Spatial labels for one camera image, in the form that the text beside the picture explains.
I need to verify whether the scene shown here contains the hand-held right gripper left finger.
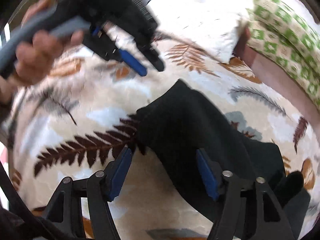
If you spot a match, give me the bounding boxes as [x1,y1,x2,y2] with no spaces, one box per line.
[41,147,133,240]

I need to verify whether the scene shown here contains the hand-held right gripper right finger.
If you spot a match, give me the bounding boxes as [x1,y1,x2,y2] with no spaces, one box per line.
[196,149,295,240]

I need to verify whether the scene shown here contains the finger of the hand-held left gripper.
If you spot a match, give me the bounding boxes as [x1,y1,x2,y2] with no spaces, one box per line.
[135,30,165,72]
[84,27,148,77]

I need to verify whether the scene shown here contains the black pants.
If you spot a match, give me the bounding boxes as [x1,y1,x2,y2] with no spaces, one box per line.
[135,79,312,240]

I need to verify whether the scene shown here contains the person's left hand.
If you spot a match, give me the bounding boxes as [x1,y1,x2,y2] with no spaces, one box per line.
[14,0,84,85]

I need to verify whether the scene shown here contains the leaf print fleece blanket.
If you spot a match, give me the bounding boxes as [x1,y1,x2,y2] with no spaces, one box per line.
[0,25,317,240]

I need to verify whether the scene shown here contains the pinkish brown bed sheet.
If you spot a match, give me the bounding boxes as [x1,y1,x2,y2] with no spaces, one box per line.
[234,27,320,135]

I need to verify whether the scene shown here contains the green white patterned pillow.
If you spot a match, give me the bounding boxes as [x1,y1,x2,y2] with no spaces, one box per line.
[246,0,320,110]

